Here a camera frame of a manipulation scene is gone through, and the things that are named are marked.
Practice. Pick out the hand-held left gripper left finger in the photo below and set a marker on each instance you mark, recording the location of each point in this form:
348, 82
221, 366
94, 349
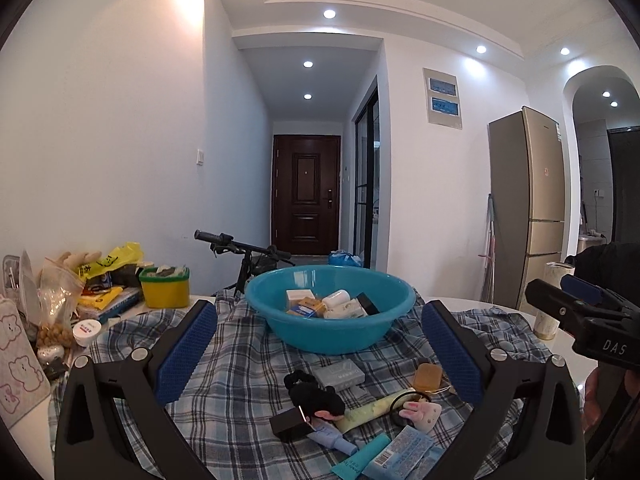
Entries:
187, 350

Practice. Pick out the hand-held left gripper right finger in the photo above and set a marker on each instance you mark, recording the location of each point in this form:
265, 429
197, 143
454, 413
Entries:
452, 355

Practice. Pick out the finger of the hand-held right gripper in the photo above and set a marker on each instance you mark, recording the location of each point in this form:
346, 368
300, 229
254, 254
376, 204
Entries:
585, 289
550, 302

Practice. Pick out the gold blue cigarette pack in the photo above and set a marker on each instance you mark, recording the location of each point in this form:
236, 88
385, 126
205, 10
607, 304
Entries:
311, 307
294, 311

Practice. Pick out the white cardboard box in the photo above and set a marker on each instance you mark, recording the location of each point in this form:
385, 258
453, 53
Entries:
299, 295

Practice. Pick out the white lotion bottle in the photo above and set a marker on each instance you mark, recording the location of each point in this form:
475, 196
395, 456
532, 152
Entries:
336, 299

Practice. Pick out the blue plastic basin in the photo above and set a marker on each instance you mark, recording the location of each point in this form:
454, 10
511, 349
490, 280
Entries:
320, 340

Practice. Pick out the white round desktop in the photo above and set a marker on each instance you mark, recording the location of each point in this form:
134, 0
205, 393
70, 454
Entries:
560, 360

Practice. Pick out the person's right hand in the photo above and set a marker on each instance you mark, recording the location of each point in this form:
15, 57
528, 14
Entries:
592, 400

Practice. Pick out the cream tumbler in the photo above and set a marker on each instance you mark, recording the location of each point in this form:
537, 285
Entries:
547, 305

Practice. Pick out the amber soap bar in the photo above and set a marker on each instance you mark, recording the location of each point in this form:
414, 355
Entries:
429, 379

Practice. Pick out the black jacket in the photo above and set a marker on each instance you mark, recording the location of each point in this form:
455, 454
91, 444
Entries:
610, 260

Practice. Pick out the blue plaid cloth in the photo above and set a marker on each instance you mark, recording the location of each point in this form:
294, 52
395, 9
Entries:
240, 360

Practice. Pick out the yellow container green rim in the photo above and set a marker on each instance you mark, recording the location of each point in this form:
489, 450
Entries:
165, 290

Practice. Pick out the blue white booklet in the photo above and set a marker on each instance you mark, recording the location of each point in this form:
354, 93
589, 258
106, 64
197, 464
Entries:
122, 305

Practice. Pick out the pale green tube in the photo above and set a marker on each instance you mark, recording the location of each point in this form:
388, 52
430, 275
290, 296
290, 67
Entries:
370, 410

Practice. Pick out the yellow snack packet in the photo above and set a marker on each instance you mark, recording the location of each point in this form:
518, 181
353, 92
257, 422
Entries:
100, 299

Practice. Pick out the white round tub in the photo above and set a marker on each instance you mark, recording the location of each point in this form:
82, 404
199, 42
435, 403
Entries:
86, 332

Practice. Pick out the gold refrigerator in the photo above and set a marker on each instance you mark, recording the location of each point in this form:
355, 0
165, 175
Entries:
525, 200

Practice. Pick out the small blue packet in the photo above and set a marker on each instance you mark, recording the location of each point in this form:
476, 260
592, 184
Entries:
434, 459

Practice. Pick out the black bicycle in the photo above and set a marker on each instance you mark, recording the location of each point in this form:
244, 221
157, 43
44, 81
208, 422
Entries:
240, 255

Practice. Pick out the light blue barcode packet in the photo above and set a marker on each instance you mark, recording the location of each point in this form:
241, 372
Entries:
400, 452

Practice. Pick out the grey flat box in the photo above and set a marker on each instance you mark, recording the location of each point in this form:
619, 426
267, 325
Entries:
340, 374

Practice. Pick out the black scrunchie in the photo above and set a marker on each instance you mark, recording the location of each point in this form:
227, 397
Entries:
300, 381

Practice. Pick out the yellow plastic bag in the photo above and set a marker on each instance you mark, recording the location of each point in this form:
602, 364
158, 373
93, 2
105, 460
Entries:
112, 260

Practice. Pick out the small black box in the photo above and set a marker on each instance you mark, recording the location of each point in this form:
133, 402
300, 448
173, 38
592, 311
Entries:
290, 422

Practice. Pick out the clear bag of nuts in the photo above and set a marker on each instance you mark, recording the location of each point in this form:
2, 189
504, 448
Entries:
57, 305

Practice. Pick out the teal sachet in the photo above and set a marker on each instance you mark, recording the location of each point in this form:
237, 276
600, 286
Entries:
360, 457

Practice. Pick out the black haired doll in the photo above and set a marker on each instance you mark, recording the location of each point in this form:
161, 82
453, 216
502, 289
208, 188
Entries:
320, 402

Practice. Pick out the blue plastic bag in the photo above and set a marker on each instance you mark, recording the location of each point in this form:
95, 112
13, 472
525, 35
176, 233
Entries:
345, 258

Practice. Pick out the light blue small tube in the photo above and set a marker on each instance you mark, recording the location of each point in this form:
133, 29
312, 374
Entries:
332, 437

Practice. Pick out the pink bear pouch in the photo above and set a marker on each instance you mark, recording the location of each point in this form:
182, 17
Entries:
20, 360

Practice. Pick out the dark brown door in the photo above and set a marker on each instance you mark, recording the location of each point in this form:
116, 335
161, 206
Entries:
306, 195

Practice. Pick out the black framed glass door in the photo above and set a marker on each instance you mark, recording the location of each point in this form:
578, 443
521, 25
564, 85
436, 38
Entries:
367, 175

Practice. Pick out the white light switch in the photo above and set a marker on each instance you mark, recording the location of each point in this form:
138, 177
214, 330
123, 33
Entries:
200, 156

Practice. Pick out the grey wall panel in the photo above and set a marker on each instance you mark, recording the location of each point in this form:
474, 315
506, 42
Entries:
443, 97

